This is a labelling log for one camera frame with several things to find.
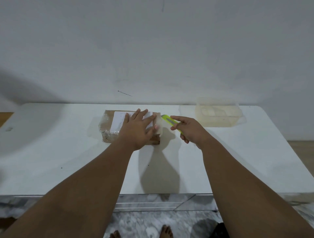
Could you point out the black garment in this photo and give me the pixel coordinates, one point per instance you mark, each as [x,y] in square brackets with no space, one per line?
[220,231]

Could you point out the clear plastic container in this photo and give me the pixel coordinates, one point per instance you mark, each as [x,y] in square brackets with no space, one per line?
[217,114]

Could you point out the person's right thumb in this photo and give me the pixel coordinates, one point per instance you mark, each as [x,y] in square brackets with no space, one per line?
[176,126]

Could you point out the person's right foot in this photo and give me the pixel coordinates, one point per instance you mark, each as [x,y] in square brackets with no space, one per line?
[166,232]

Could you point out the person's foot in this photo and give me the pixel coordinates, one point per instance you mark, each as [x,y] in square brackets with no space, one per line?
[166,232]
[115,234]

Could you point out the person's left middle finger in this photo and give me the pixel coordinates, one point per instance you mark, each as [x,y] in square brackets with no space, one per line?
[142,114]

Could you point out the person's left thumb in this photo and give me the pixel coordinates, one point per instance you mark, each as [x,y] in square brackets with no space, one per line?
[153,131]

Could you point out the person's right hand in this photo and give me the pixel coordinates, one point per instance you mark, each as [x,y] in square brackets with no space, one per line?
[192,131]

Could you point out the person's left foot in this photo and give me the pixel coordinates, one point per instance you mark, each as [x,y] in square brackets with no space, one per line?
[115,234]

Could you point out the person's left little finger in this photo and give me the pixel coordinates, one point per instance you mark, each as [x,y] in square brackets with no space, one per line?
[126,117]

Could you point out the person's left forearm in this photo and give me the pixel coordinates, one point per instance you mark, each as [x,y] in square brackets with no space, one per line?
[81,191]

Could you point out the person's left hand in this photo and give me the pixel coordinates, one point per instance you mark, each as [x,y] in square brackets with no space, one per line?
[133,133]

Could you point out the yellow-green utility knife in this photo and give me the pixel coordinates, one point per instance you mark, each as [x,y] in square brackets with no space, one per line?
[168,120]

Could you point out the brown cardboard parcel box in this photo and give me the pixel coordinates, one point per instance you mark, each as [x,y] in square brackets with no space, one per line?
[112,125]

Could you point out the person's right forearm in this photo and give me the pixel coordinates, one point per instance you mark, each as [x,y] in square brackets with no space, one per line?
[242,191]

